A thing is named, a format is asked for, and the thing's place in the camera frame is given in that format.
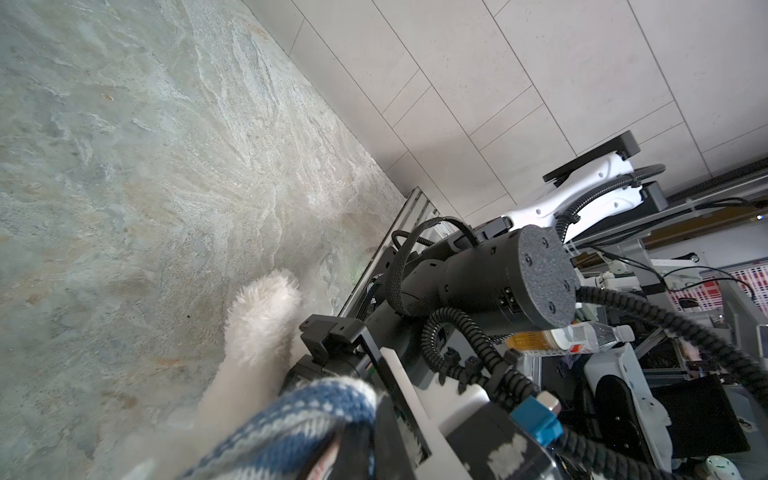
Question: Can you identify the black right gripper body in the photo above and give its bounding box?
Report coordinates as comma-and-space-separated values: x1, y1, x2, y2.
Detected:
281, 315, 455, 479

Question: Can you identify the white plush teddy bear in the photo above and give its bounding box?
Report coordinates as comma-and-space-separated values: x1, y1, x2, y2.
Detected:
115, 269, 302, 479

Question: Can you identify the blue white striped knit sweater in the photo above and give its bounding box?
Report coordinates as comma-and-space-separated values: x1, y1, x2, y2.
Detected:
180, 377, 379, 479

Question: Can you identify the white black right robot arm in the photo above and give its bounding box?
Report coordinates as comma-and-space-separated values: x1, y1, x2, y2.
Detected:
284, 132, 664, 479

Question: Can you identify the black corrugated cable conduit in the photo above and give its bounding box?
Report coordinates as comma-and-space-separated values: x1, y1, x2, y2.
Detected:
383, 163, 768, 480

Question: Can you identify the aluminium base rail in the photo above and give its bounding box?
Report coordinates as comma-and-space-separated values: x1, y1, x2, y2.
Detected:
573, 159, 767, 248

